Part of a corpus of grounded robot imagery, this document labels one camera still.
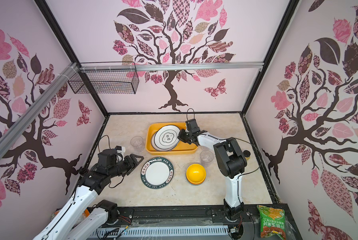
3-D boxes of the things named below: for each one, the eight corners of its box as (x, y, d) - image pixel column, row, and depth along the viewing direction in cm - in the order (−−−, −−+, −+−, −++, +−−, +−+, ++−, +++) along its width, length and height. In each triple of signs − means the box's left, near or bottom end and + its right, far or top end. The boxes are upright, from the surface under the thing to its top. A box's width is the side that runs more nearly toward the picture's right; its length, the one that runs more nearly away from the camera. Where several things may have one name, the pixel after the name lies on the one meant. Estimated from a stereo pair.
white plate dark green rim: (138, 189, 84) (137, 187, 82) (144, 158, 96) (143, 156, 95) (173, 189, 84) (172, 187, 82) (174, 158, 97) (174, 156, 95)
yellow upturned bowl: (186, 186, 84) (186, 182, 79) (186, 168, 91) (186, 163, 86) (205, 186, 84) (207, 182, 79) (203, 168, 91) (205, 163, 86)
